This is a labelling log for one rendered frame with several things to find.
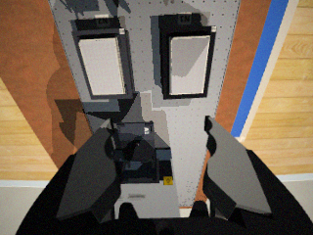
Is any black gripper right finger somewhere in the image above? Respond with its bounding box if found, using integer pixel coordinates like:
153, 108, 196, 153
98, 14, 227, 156
202, 116, 313, 235

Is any grey square label with black lettering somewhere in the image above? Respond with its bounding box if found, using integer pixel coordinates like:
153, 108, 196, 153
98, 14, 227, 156
178, 13, 192, 25
95, 15, 110, 27

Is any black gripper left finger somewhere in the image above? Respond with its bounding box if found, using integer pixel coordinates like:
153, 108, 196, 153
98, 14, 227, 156
16, 118, 121, 235

